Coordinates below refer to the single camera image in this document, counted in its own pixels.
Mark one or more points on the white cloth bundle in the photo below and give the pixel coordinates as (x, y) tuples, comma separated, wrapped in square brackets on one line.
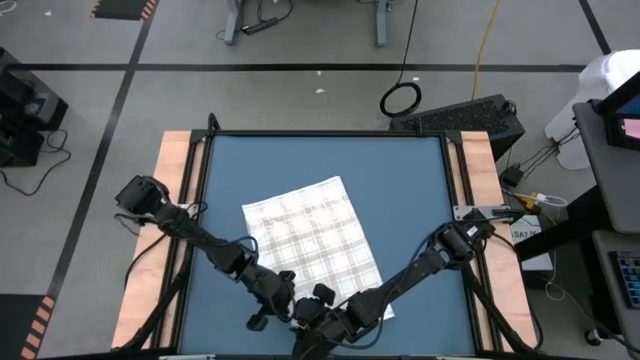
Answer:
[(605, 70)]

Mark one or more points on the black table frame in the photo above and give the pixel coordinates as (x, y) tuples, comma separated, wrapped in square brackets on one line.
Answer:
[(325, 133)]

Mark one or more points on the black orange striped floor mat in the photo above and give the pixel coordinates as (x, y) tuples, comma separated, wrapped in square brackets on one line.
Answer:
[(120, 7), (37, 330)]

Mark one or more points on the grey metal base plate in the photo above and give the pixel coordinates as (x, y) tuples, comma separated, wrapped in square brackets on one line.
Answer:
[(462, 212)]

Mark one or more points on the black power adapter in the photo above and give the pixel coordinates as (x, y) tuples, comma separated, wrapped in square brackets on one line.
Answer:
[(512, 176)]

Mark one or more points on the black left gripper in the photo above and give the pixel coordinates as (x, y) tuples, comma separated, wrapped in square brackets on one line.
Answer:
[(274, 295)]

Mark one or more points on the wooden table board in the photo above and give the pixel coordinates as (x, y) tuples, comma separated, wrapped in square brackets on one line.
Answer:
[(477, 160), (172, 155)]

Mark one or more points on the grey desk leg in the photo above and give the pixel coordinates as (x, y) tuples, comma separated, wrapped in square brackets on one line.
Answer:
[(382, 25), (232, 25)]

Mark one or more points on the black button keypad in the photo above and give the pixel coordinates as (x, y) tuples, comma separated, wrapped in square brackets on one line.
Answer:
[(627, 280)]

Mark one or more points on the black power strip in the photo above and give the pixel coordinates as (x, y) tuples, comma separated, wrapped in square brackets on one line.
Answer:
[(260, 26)]

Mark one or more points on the white labelled box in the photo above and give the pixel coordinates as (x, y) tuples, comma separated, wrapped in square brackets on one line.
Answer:
[(537, 262)]

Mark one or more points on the black desk leg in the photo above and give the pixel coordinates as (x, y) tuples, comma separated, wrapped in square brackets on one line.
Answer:
[(560, 235)]

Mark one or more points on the black caster wheel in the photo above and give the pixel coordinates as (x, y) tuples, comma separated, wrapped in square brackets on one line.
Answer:
[(592, 338)]

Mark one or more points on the grey desk top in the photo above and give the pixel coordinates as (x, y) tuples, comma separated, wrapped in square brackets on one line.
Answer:
[(605, 300), (610, 185)]

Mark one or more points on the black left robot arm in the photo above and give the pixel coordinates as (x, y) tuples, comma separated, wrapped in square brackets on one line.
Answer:
[(190, 230)]

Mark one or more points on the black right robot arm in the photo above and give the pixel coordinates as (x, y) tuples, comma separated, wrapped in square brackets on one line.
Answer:
[(425, 260)]

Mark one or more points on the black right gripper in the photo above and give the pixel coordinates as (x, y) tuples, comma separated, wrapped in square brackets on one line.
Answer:
[(322, 322)]

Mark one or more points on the black equipment stack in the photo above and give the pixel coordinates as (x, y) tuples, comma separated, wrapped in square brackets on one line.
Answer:
[(25, 100)]

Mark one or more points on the black laptop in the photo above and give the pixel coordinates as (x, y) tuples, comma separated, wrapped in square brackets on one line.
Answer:
[(612, 107)]

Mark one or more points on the black computer tower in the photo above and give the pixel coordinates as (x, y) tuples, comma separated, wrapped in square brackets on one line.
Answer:
[(460, 117)]

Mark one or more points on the white brown plaid towel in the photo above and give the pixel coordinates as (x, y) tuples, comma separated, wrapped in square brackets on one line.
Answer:
[(315, 235)]

